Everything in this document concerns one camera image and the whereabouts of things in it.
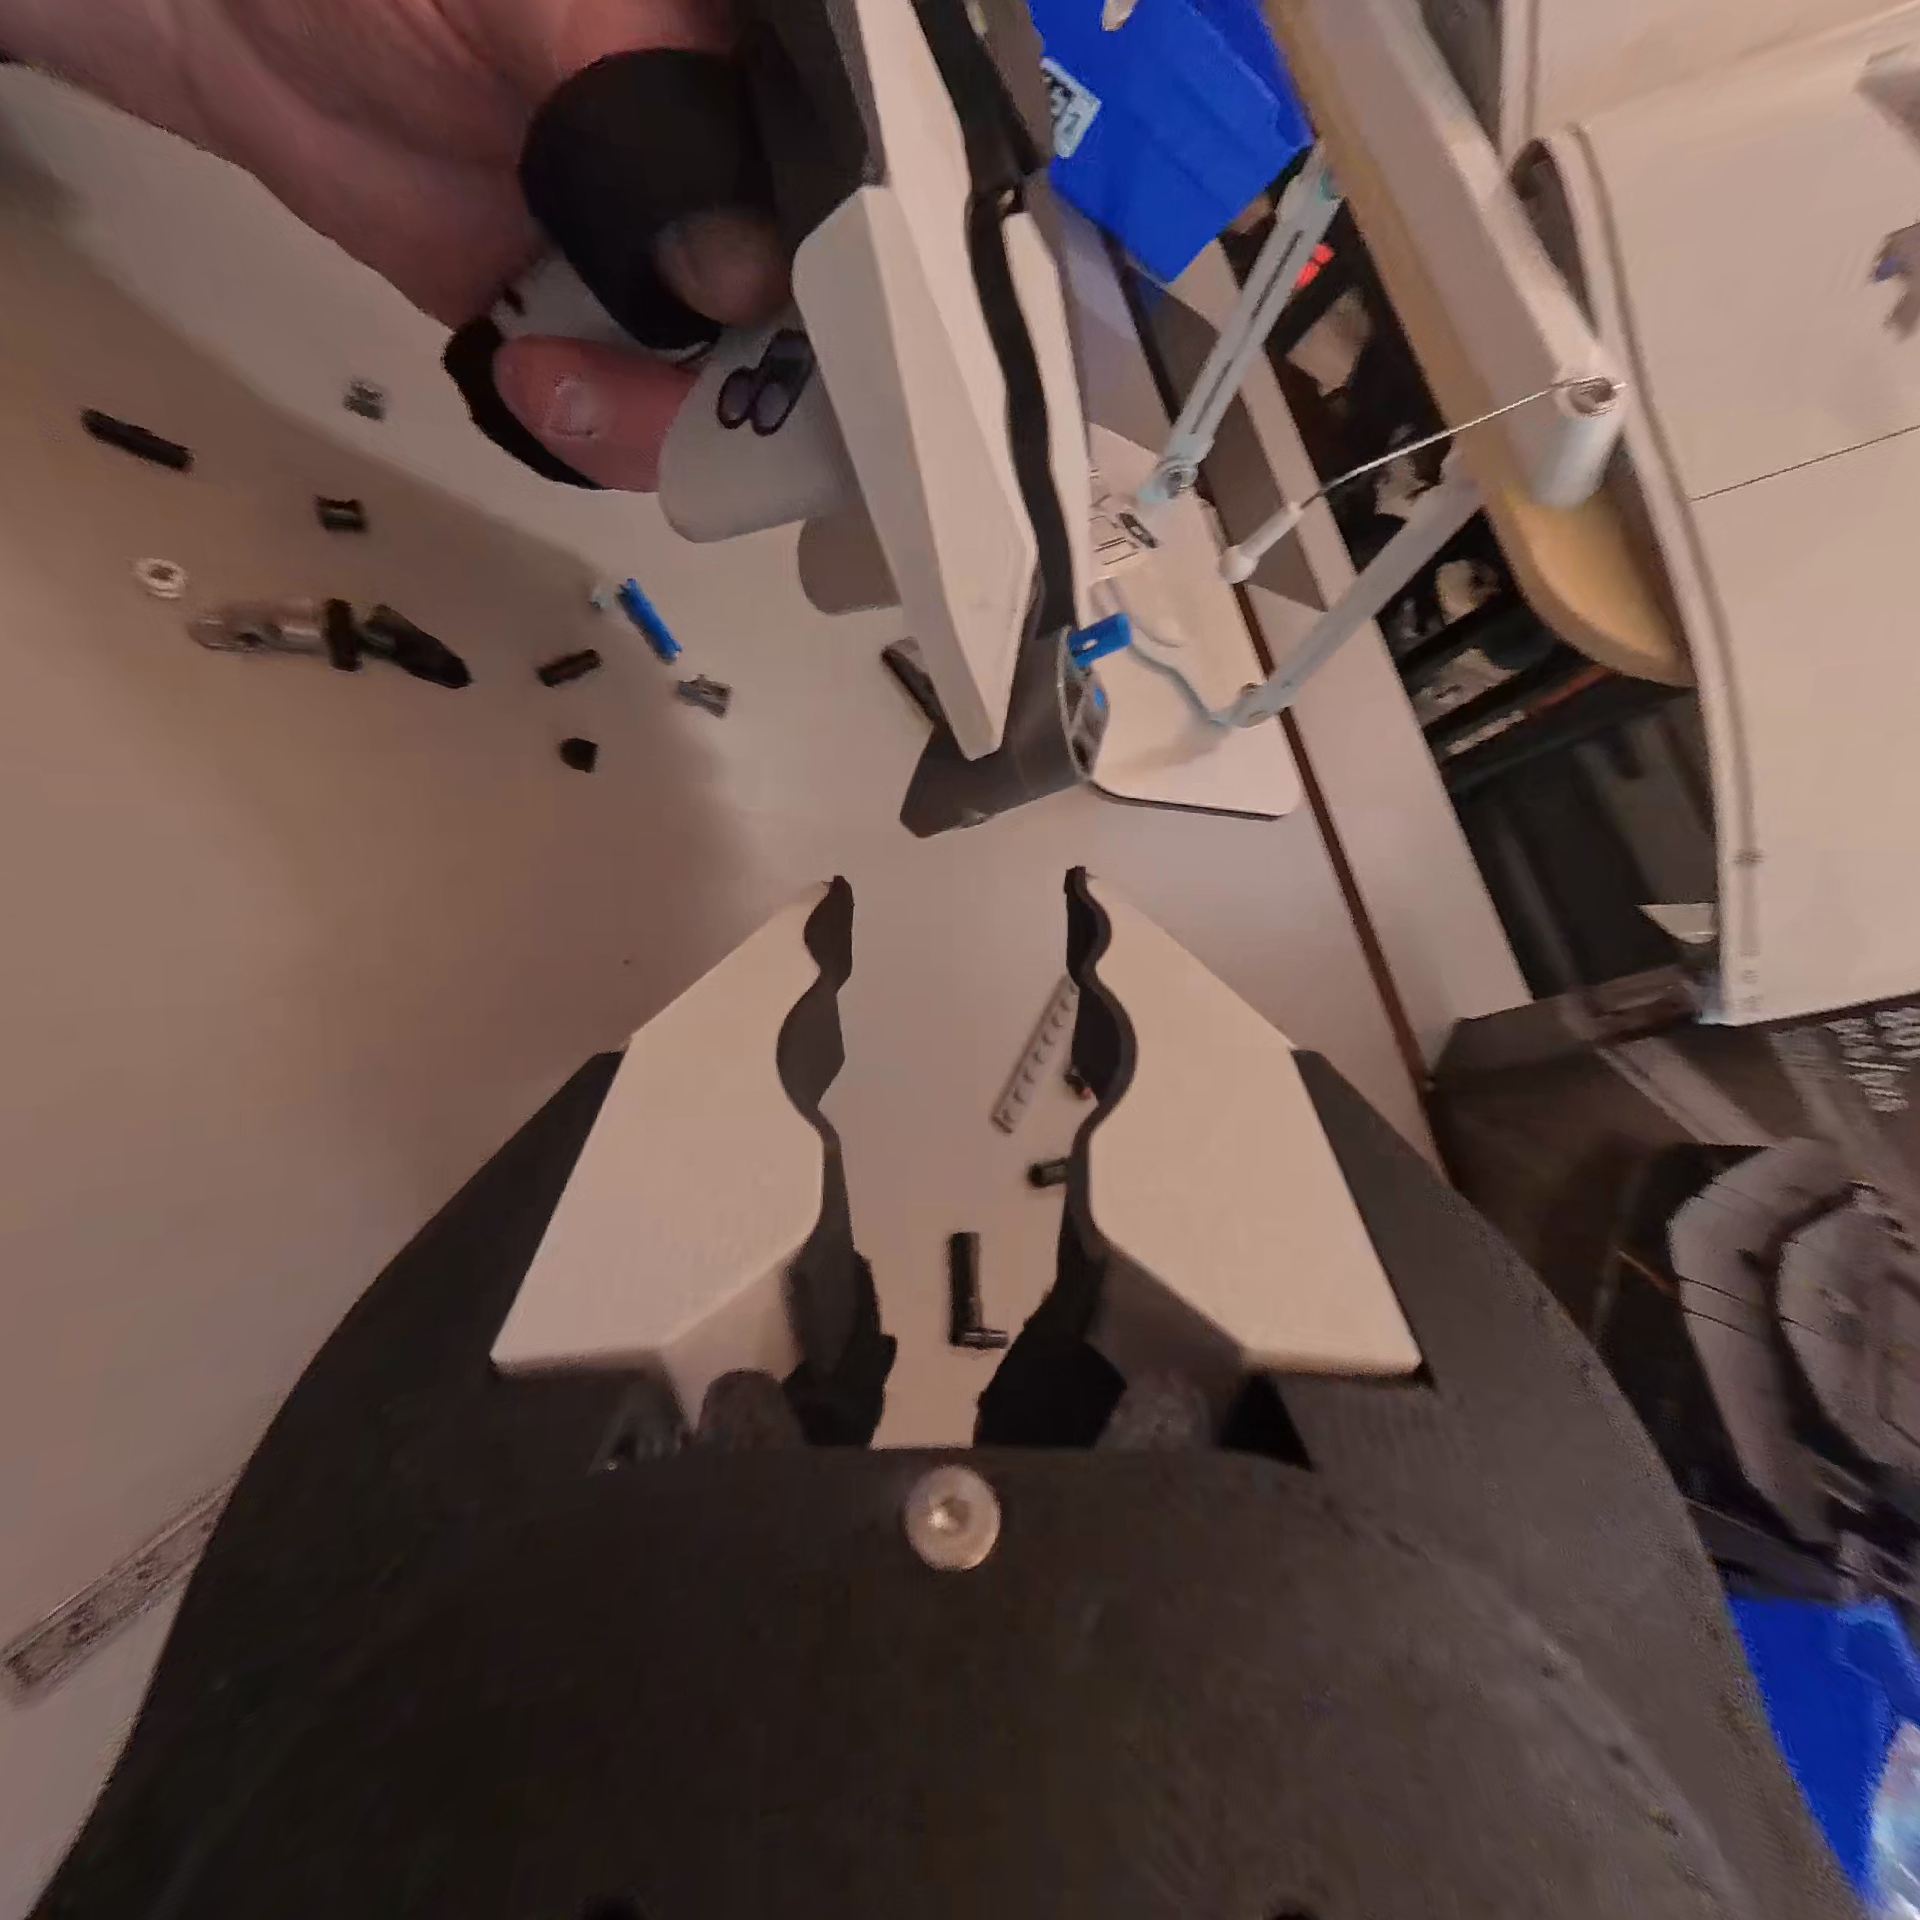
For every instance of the blue bin with white tag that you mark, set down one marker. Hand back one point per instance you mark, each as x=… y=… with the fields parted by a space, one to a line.
x=1185 y=135

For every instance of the long grey lego plate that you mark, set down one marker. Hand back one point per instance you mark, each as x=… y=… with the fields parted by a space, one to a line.
x=1035 y=1059
x=105 y=1604

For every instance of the long blue lego pin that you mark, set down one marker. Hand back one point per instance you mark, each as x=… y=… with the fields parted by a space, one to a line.
x=649 y=620

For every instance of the small black lego bush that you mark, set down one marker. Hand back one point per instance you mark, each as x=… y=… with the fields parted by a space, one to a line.
x=342 y=514

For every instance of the dark grey curved lego panel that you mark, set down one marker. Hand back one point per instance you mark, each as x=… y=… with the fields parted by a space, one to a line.
x=907 y=674

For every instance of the dark plastic crate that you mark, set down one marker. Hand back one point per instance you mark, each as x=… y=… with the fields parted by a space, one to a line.
x=1576 y=839

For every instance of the white sticker sheet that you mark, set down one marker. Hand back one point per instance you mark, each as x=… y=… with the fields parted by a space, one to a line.
x=1126 y=523

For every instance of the person's left hand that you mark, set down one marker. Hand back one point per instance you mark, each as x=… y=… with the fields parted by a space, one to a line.
x=299 y=119

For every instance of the small grey round lego piece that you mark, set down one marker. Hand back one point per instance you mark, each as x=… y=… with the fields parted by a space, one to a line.
x=364 y=397

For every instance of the white book stand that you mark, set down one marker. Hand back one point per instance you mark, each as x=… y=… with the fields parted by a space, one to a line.
x=1185 y=749

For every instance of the clear plastic bags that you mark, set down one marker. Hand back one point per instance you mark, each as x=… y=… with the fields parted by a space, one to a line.
x=1892 y=1799

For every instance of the white round lego piece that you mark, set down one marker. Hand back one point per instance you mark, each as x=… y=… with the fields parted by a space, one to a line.
x=159 y=575

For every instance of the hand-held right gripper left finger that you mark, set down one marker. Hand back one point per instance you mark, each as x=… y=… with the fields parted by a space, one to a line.
x=660 y=1200

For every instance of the lego set box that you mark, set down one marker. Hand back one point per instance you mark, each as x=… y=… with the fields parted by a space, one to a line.
x=1723 y=1276

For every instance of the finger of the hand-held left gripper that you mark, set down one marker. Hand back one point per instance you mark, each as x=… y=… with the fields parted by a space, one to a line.
x=931 y=450
x=1068 y=450

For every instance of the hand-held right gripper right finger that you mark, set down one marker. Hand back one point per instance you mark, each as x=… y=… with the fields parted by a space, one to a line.
x=1244 y=1200

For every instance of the lego instruction booklet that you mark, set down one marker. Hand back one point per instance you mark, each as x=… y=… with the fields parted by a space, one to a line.
x=1800 y=300

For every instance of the black bent lego pin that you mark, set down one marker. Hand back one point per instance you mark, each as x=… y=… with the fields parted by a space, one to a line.
x=966 y=1289

